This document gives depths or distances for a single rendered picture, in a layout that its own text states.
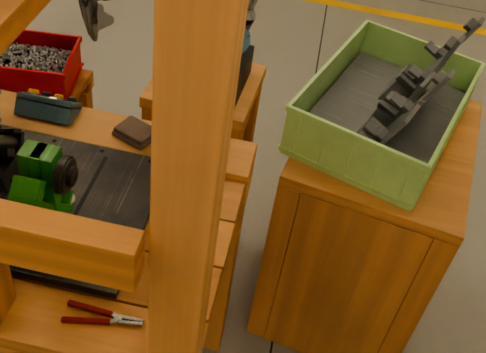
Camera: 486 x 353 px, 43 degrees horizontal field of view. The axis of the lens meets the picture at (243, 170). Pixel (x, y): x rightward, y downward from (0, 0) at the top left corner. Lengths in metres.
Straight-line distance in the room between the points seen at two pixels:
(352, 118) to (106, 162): 0.76
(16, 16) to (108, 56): 2.74
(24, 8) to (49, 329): 0.65
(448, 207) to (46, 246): 1.19
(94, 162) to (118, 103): 1.69
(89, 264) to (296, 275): 1.16
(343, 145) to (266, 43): 2.21
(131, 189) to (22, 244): 0.59
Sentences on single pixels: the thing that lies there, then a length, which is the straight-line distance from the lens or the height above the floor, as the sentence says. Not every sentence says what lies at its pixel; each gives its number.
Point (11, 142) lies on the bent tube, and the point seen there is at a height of 0.97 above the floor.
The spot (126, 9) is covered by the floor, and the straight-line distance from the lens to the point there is 4.05.
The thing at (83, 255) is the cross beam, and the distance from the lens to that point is 0.91.
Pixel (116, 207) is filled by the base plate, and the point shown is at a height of 0.90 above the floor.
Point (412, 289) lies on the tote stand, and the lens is 1.92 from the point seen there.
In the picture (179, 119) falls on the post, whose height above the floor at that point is 1.49.
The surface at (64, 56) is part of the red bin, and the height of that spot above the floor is 0.88.
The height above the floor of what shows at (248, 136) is 0.60.
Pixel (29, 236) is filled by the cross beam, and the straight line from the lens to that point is 0.93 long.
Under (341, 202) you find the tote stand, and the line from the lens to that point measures 1.73.
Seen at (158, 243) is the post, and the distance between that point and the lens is 0.92.
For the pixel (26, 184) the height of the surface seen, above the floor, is 1.14.
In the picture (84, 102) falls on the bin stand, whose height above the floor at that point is 0.71.
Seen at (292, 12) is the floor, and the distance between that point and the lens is 4.21.
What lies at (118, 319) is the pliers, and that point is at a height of 0.89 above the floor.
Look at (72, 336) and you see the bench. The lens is 1.28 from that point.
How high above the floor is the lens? 1.96
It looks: 43 degrees down
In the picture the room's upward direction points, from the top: 9 degrees clockwise
